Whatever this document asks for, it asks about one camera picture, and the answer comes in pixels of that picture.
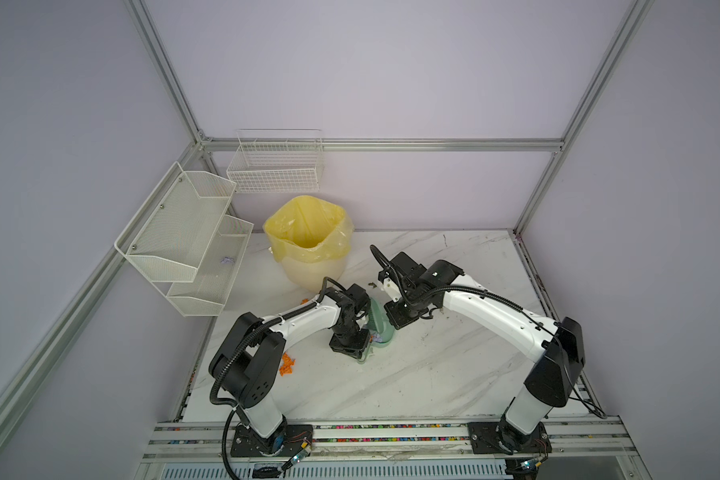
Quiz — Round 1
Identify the white mesh two-tier shelf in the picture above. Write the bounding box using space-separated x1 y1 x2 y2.
114 163 253 317

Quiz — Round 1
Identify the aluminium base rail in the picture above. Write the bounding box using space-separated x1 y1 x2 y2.
135 416 651 479

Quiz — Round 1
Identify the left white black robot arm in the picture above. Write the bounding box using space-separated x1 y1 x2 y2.
208 277 371 456

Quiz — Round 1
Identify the orange scrap near left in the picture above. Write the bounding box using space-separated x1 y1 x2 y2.
278 353 295 376

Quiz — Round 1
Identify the bin with yellow bag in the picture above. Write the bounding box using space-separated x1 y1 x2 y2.
263 195 354 293

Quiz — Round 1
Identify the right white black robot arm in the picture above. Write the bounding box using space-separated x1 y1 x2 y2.
370 245 585 454

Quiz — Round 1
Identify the white wire basket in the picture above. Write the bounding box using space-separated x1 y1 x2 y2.
226 129 325 194

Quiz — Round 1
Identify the green plastic dustpan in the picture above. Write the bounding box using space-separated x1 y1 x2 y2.
359 298 395 363

